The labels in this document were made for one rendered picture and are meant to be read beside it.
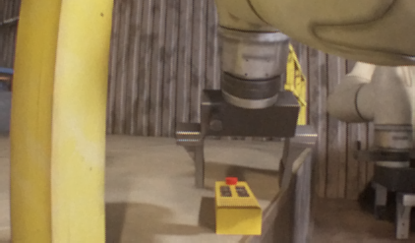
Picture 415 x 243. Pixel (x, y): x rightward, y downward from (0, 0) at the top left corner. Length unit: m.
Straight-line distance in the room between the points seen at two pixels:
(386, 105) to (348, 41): 0.55
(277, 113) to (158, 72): 4.43
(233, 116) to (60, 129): 0.22
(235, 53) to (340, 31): 0.18
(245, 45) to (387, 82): 0.47
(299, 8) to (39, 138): 0.22
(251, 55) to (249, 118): 0.09
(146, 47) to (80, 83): 4.77
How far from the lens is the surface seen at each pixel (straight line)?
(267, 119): 0.38
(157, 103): 4.70
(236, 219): 0.50
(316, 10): 0.18
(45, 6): 0.28
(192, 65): 4.49
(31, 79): 0.27
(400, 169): 0.71
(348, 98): 0.82
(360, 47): 0.18
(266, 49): 0.33
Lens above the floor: 0.89
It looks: 3 degrees up
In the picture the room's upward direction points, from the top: 1 degrees clockwise
